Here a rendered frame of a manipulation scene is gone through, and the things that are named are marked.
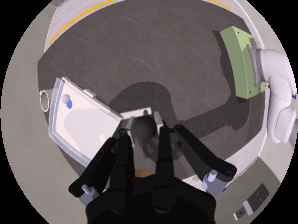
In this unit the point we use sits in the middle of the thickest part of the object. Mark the white mug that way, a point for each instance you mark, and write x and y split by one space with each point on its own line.
46 101

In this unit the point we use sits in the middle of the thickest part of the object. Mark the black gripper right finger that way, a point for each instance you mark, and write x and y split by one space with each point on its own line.
215 173

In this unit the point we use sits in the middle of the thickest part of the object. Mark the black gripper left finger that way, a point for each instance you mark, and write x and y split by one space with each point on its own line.
99 169

